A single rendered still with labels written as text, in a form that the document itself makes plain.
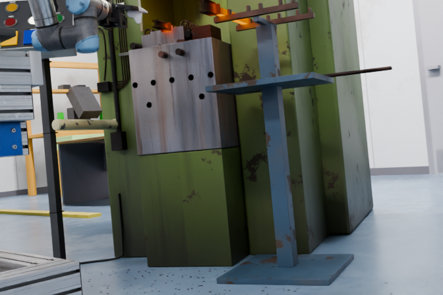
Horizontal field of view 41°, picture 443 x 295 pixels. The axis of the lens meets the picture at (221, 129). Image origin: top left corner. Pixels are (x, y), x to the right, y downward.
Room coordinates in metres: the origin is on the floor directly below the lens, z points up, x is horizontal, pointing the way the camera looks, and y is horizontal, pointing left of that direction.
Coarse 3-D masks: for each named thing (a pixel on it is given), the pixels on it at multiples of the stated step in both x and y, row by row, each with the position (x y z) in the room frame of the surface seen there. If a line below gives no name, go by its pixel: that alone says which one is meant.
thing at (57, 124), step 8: (56, 120) 2.30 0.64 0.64; (64, 120) 2.33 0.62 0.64; (72, 120) 2.38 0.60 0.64; (80, 120) 2.43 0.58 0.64; (88, 120) 2.49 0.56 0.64; (96, 120) 2.55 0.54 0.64; (104, 120) 2.61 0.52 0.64; (112, 120) 2.67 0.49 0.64; (56, 128) 2.30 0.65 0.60; (64, 128) 2.32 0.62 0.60; (72, 128) 2.37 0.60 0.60; (80, 128) 2.43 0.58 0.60; (88, 128) 2.48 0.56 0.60; (96, 128) 2.54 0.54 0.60; (104, 128) 2.60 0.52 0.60; (112, 128) 2.66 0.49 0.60
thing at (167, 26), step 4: (152, 20) 2.36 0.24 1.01; (156, 20) 2.36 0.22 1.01; (160, 20) 2.37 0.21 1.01; (156, 24) 2.36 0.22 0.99; (160, 24) 2.39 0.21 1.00; (164, 24) 2.42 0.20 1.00; (168, 24) 2.44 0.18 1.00; (156, 28) 2.39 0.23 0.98; (160, 28) 2.40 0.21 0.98; (164, 28) 2.40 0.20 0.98; (168, 28) 2.44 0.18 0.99
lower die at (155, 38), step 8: (152, 32) 2.48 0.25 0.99; (160, 32) 2.47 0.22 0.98; (168, 32) 2.45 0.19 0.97; (176, 32) 2.44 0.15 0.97; (184, 32) 2.43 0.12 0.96; (144, 40) 2.49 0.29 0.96; (152, 40) 2.48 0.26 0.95; (160, 40) 2.47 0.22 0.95; (168, 40) 2.45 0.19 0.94; (176, 40) 2.44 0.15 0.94
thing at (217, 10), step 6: (198, 0) 1.97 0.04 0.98; (204, 0) 1.97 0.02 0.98; (204, 6) 1.97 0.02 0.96; (210, 6) 2.01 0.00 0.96; (216, 6) 2.03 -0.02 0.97; (204, 12) 1.98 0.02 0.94; (210, 12) 1.99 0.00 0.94; (216, 12) 2.04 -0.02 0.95; (222, 12) 2.08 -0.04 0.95; (246, 18) 2.27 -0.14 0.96
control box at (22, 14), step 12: (24, 0) 2.57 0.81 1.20; (60, 0) 2.57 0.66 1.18; (0, 12) 2.53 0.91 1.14; (12, 12) 2.53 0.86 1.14; (24, 12) 2.53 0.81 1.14; (60, 12) 2.53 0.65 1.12; (0, 24) 2.49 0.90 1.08; (24, 24) 2.50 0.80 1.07; (60, 24) 2.50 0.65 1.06; (72, 24) 2.50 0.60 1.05; (12, 48) 2.43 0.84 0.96; (24, 48) 2.43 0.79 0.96
